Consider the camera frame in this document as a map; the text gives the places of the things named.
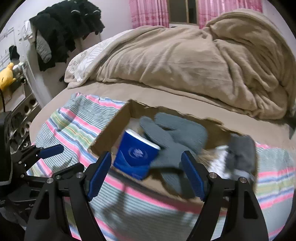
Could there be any grey padded garment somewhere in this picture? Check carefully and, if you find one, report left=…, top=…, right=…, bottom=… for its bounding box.
left=36, top=32, right=52, bottom=63

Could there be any beige fleece blanket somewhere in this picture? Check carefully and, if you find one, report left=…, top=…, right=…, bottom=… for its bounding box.
left=67, top=9, right=296, bottom=120

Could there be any blue tissue packet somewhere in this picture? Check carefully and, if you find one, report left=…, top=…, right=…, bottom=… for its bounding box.
left=112, top=129, right=161, bottom=181

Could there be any pile of black clothes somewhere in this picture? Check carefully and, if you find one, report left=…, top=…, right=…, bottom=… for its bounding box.
left=29, top=0, right=105, bottom=72

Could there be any striped multicolour cloth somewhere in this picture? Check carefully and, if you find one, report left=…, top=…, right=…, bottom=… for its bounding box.
left=27, top=92, right=296, bottom=241

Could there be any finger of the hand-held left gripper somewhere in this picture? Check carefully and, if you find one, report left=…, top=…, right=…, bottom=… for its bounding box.
left=22, top=162, right=85, bottom=186
left=11, top=144, right=65, bottom=171

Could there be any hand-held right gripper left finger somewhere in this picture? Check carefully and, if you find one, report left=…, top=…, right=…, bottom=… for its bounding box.
left=24, top=151, right=112, bottom=241

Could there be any cardboard box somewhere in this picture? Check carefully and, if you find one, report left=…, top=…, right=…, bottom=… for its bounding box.
left=89, top=99, right=257, bottom=205

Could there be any pink curtain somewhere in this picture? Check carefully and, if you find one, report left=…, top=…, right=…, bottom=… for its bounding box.
left=129, top=0, right=170, bottom=29
left=197, top=0, right=263, bottom=30

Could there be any clear bag of cotton swabs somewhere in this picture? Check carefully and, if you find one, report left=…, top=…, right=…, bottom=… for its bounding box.
left=200, top=145, right=232, bottom=173

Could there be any dark window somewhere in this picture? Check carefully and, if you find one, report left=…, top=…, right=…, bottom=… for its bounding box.
left=167, top=0, right=199, bottom=25

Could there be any grey dotted knit glove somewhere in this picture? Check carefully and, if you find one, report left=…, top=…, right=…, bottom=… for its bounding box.
left=225, top=134, right=257, bottom=178
left=138, top=112, right=209, bottom=193

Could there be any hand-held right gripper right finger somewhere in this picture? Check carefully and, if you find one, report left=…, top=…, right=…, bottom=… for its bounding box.
left=181, top=150, right=270, bottom=241

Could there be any yellow plush toy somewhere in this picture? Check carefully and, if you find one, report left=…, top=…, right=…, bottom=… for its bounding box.
left=0, top=62, right=17, bottom=91

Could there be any grey metal rack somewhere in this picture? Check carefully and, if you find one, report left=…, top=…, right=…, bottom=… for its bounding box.
left=4, top=81, right=42, bottom=151

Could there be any bed with beige sheet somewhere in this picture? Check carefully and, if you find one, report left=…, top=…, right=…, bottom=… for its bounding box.
left=29, top=81, right=296, bottom=151

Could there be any white floral quilt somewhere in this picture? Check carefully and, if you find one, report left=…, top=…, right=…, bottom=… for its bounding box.
left=64, top=30, right=130, bottom=90

